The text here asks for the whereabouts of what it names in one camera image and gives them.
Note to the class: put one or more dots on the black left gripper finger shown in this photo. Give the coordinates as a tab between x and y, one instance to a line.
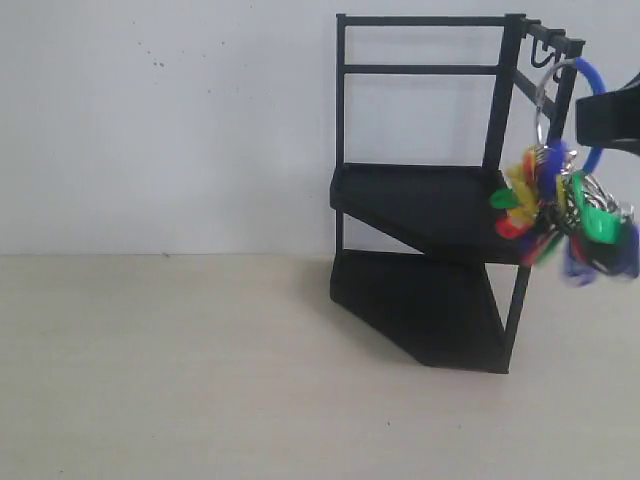
608	120

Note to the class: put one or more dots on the colourful keychain bunch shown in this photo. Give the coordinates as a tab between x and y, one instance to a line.
550	200

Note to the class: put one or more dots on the black two-tier rack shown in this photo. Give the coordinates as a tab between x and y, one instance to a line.
417	257

